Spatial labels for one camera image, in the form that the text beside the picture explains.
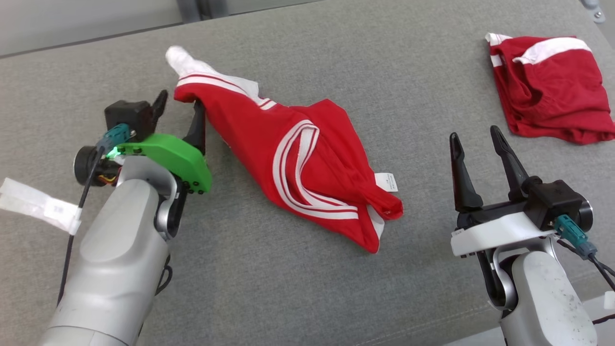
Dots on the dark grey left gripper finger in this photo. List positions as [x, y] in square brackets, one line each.
[161, 103]
[197, 132]

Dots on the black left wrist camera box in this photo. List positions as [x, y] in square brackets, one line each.
[129, 115]

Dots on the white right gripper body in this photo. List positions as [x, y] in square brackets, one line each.
[495, 230]

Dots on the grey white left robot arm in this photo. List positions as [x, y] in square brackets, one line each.
[115, 259]

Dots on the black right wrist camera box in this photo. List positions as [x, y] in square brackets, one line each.
[552, 197]

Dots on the red shorts with white stripe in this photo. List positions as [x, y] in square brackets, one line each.
[552, 91]

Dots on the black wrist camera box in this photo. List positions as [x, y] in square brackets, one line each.
[552, 197]
[129, 115]

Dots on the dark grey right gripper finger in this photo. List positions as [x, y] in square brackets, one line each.
[463, 178]
[511, 168]

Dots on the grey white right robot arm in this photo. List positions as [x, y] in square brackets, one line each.
[547, 298]

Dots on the red t-shirt with white sleeves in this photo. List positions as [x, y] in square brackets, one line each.
[240, 125]

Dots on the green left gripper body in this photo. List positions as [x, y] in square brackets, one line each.
[178, 158]

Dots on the grey metal frame leg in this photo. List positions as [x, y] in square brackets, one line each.
[593, 9]

